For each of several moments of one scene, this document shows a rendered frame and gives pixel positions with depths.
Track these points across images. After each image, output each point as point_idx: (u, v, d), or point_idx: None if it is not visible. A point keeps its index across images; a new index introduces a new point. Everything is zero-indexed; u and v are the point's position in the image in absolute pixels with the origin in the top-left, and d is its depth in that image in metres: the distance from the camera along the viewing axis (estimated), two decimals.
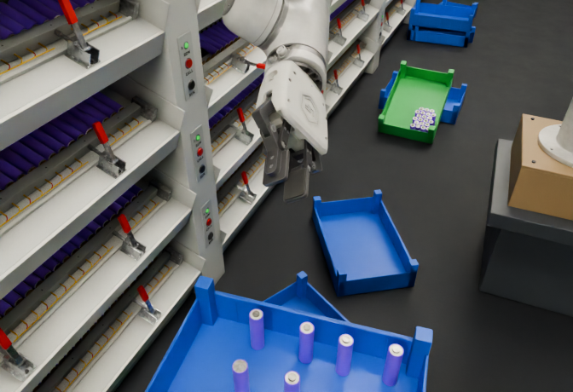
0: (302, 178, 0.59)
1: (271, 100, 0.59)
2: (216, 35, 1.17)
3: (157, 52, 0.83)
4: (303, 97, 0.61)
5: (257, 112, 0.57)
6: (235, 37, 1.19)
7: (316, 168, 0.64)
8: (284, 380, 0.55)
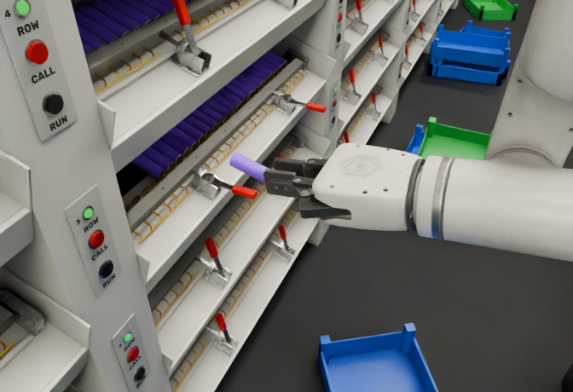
0: (284, 173, 0.57)
1: None
2: (171, 133, 0.76)
3: (21, 244, 0.42)
4: (372, 158, 0.53)
5: None
6: (203, 135, 0.78)
7: (302, 201, 0.53)
8: None
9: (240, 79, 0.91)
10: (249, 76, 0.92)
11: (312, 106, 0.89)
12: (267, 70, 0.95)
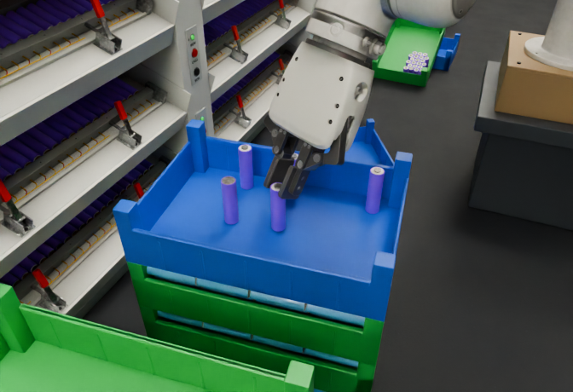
0: None
1: (345, 132, 0.54)
2: None
3: None
4: None
5: (340, 164, 0.54)
6: None
7: (276, 129, 0.60)
8: (270, 188, 0.58)
9: None
10: None
11: None
12: None
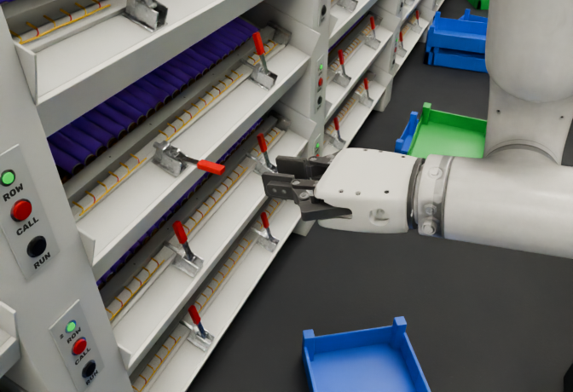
0: (295, 179, 0.60)
1: (336, 215, 0.52)
2: (124, 99, 0.69)
3: None
4: None
5: (302, 217, 0.52)
6: (160, 101, 0.71)
7: None
8: (71, 174, 0.59)
9: (206, 47, 0.84)
10: (217, 43, 0.85)
11: (256, 48, 0.81)
12: (237, 38, 0.88)
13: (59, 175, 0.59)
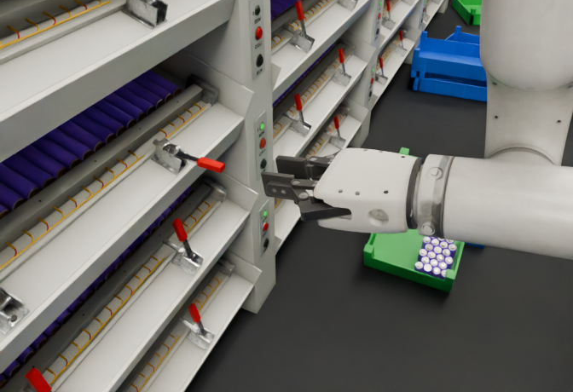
0: (295, 179, 0.60)
1: (336, 215, 0.52)
2: None
3: None
4: None
5: (302, 217, 0.52)
6: (5, 210, 0.52)
7: None
8: None
9: (96, 117, 0.64)
10: (112, 112, 0.66)
11: (205, 162, 0.62)
12: (144, 102, 0.69)
13: None
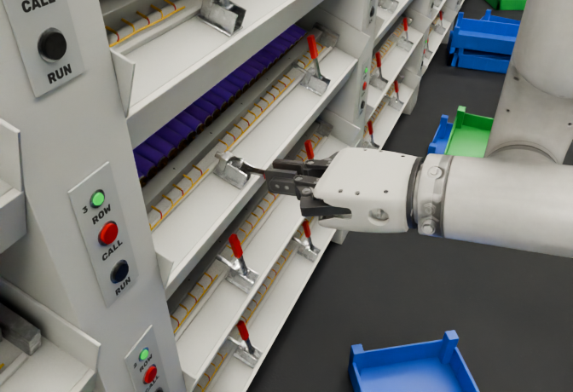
0: None
1: (335, 213, 0.52)
2: None
3: (10, 238, 0.32)
4: None
5: (301, 212, 0.52)
6: (217, 108, 0.67)
7: None
8: None
9: None
10: (266, 47, 0.81)
11: (309, 51, 0.77)
12: (286, 41, 0.84)
13: None
